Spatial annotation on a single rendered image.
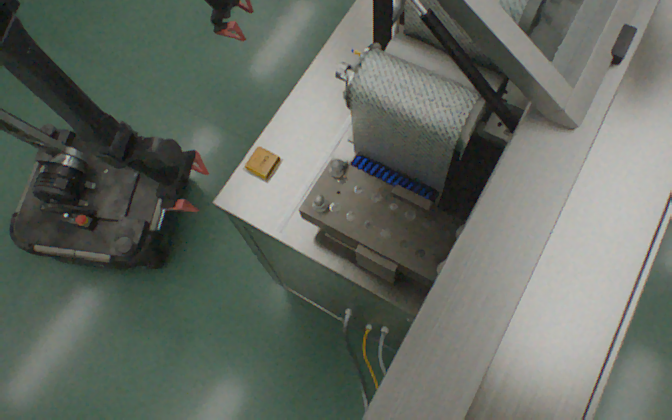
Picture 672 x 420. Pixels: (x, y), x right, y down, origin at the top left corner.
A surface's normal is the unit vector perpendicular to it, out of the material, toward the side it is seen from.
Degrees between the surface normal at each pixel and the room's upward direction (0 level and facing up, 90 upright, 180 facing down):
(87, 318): 0
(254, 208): 0
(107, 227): 0
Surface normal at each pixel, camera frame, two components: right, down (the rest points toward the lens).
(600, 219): -0.07, -0.39
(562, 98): 0.45, -0.05
